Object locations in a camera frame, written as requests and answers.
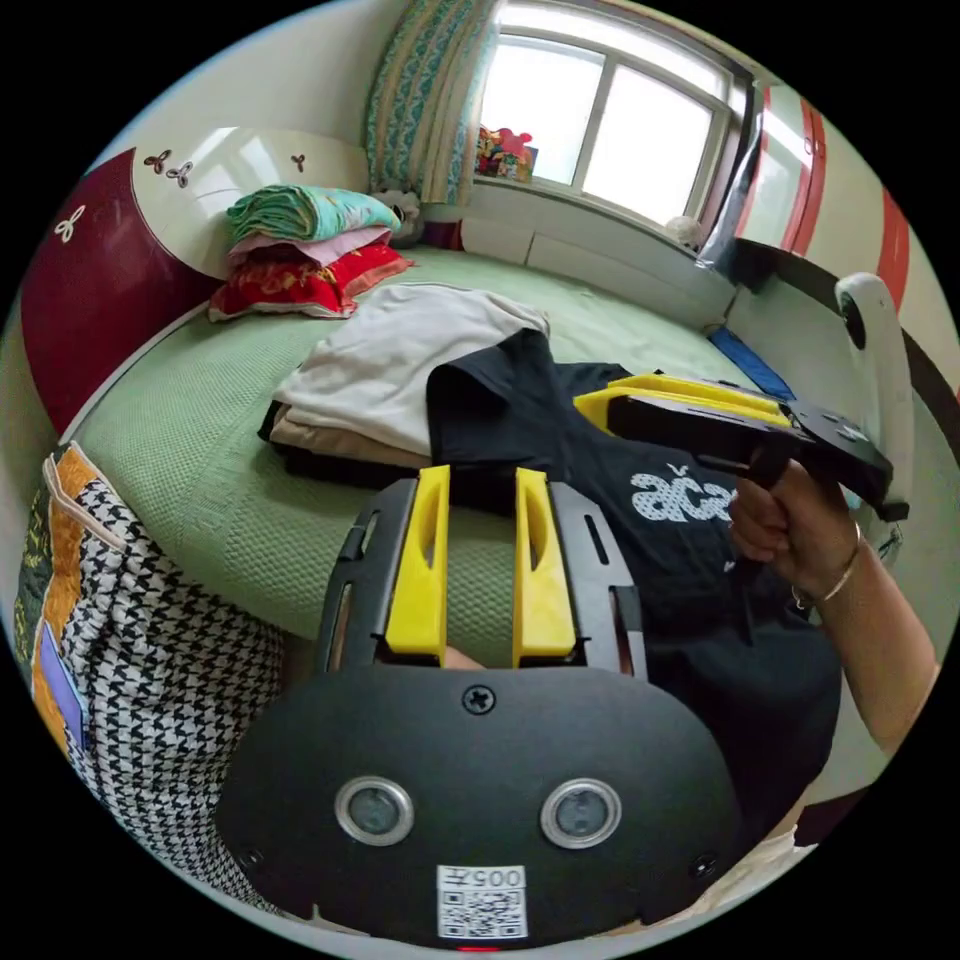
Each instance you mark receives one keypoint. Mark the green folded blanket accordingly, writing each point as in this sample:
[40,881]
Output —
[307,211]

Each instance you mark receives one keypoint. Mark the colourful toys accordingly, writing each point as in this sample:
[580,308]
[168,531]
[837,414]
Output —
[504,154]

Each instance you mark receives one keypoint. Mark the white plush ball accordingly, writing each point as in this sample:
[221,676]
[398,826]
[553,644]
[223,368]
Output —
[684,232]

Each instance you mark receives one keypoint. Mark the houndstooth patchwork cushion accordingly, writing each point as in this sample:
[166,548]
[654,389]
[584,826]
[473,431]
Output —
[150,675]

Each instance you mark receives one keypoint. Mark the red patterned pillow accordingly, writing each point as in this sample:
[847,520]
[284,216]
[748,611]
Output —
[300,289]

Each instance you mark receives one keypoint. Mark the blue cloth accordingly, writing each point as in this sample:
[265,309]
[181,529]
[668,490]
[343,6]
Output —
[750,364]

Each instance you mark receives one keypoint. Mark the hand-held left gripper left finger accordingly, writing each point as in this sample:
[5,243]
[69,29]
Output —
[420,570]

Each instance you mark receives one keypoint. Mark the pile of clothes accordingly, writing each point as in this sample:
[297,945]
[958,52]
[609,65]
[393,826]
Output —
[390,360]

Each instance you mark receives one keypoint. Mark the black t-shirt with white print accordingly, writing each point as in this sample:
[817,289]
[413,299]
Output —
[675,600]

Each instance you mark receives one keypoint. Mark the person's right forearm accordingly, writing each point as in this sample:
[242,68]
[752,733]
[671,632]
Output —
[877,645]

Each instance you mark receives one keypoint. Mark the cupboard with red stripes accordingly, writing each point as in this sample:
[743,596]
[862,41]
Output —
[817,180]

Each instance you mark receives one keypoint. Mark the person's left hand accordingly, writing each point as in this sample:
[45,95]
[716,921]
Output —
[465,661]

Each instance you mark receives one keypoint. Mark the window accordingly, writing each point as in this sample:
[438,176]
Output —
[622,112]

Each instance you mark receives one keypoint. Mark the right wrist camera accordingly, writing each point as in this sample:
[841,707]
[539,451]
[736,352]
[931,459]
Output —
[877,352]

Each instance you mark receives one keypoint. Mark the bed with green mat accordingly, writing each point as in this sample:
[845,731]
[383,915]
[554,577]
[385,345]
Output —
[225,450]

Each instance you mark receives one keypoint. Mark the person's right hand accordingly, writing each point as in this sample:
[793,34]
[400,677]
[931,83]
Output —
[795,525]

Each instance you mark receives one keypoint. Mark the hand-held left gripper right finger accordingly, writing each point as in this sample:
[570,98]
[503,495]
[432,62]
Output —
[544,577]

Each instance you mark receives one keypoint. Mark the grey plush toy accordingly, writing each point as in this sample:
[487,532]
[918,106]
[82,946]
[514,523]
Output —
[401,214]

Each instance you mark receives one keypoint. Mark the green patterned curtain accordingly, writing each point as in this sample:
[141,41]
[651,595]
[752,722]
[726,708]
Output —
[420,97]

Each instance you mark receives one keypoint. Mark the pink folded blanket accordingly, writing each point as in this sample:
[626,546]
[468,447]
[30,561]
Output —
[315,251]

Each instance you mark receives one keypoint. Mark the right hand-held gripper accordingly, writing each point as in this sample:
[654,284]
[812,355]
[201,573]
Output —
[750,442]

